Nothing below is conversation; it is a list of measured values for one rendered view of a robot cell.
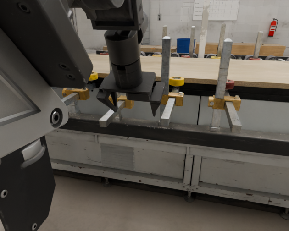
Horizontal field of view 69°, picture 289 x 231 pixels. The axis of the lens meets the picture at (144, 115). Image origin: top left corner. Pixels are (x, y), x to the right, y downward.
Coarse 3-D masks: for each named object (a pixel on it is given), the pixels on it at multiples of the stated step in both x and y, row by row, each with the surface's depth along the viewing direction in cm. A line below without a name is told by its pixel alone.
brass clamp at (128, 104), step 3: (120, 96) 109; (123, 96) 109; (111, 99) 107; (117, 99) 106; (120, 99) 106; (123, 99) 106; (126, 99) 105; (111, 102) 108; (126, 102) 106; (129, 102) 105; (132, 102) 107; (126, 105) 106; (129, 105) 106; (132, 105) 107; (129, 108) 107
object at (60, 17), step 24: (0, 0) 10; (24, 0) 10; (48, 0) 10; (72, 0) 18; (0, 24) 11; (24, 24) 11; (48, 24) 11; (72, 24) 12; (24, 48) 12; (48, 48) 12; (72, 48) 12; (48, 72) 14; (72, 72) 14
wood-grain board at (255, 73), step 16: (96, 64) 151; (144, 64) 151; (160, 64) 151; (176, 64) 151; (192, 64) 151; (208, 64) 151; (240, 64) 151; (256, 64) 151; (272, 64) 151; (288, 64) 151; (160, 80) 120; (192, 80) 115; (208, 80) 113; (240, 80) 111; (256, 80) 111; (272, 80) 111; (288, 80) 111
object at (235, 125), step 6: (228, 102) 93; (228, 108) 87; (234, 108) 87; (228, 114) 83; (234, 114) 81; (228, 120) 81; (234, 120) 76; (234, 126) 73; (240, 126) 73; (234, 132) 74
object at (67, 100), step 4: (88, 84) 124; (92, 84) 124; (88, 88) 120; (92, 88) 124; (68, 96) 105; (72, 96) 105; (76, 96) 108; (64, 100) 99; (68, 100) 102; (72, 100) 105; (68, 104) 102
